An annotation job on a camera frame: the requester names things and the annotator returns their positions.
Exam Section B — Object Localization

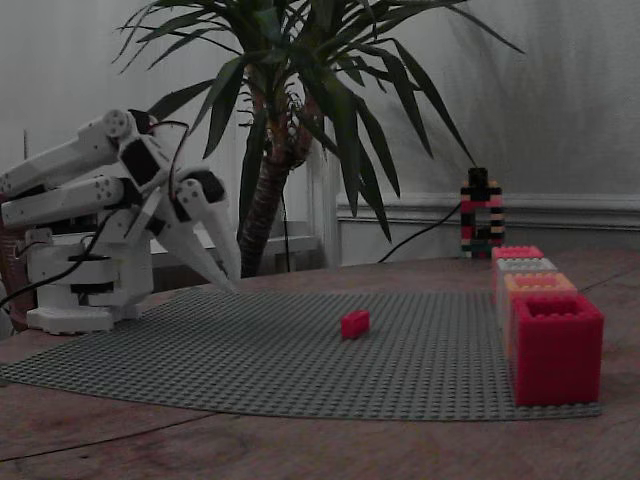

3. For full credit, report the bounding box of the small red Lego brick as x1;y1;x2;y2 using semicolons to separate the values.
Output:
340;309;372;342

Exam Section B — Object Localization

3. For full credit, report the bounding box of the grey Lego baseplate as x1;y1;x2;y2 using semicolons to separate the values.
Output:
0;287;604;424

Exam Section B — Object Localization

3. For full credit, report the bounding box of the multicolour Lego tower stand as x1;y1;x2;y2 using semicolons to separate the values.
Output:
459;178;504;261

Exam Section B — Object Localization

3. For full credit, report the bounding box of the orange brick box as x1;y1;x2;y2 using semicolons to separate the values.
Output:
503;272;579;362

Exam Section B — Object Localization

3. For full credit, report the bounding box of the grey white brick box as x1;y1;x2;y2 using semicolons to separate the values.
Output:
495;257;559;321

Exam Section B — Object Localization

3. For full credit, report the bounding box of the large red brick box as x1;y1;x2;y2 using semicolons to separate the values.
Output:
511;294;606;408

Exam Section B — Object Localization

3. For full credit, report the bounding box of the green potted palm plant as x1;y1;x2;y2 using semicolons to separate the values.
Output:
112;0;526;280

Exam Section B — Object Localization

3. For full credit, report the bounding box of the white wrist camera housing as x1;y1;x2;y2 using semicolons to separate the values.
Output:
124;188;166;239

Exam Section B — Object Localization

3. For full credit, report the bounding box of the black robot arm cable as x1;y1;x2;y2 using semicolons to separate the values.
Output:
0;217;114;309

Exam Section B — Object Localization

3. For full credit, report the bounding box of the black camera cable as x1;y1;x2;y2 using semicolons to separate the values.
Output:
376;201;464;265

